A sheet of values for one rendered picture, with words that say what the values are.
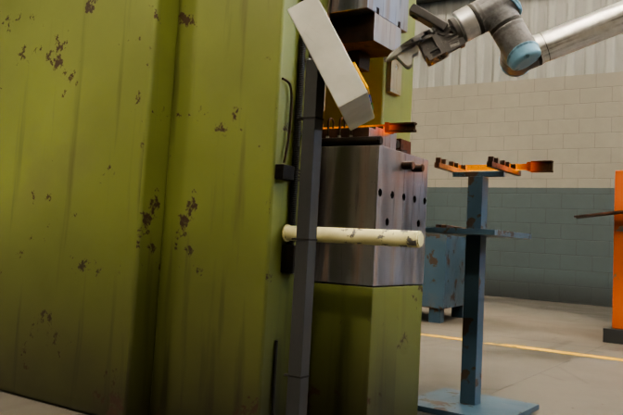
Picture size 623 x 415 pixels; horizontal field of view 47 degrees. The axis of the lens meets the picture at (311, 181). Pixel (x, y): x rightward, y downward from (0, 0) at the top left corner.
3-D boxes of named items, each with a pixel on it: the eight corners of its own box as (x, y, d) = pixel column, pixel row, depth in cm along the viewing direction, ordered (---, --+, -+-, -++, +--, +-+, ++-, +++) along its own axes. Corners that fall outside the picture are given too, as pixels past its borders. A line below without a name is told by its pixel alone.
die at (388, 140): (395, 155, 247) (397, 131, 248) (368, 146, 231) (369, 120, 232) (296, 157, 270) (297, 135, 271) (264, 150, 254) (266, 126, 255)
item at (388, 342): (417, 419, 248) (423, 284, 252) (365, 441, 217) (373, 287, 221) (286, 393, 279) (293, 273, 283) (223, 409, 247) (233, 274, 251)
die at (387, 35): (400, 55, 250) (401, 29, 251) (373, 40, 234) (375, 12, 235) (301, 66, 273) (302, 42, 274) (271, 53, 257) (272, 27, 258)
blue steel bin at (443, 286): (469, 317, 645) (472, 237, 652) (443, 323, 574) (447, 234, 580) (348, 305, 701) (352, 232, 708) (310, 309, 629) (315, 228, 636)
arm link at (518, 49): (541, 61, 196) (519, 23, 199) (545, 49, 185) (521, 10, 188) (511, 78, 198) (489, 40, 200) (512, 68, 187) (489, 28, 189)
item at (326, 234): (425, 249, 193) (425, 230, 193) (416, 248, 188) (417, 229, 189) (291, 242, 217) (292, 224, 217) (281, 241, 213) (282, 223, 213)
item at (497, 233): (531, 239, 284) (531, 233, 284) (494, 234, 252) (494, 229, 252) (461, 235, 301) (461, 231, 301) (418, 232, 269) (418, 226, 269)
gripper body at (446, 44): (427, 61, 191) (467, 40, 190) (412, 33, 193) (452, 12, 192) (426, 69, 199) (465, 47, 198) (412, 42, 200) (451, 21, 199)
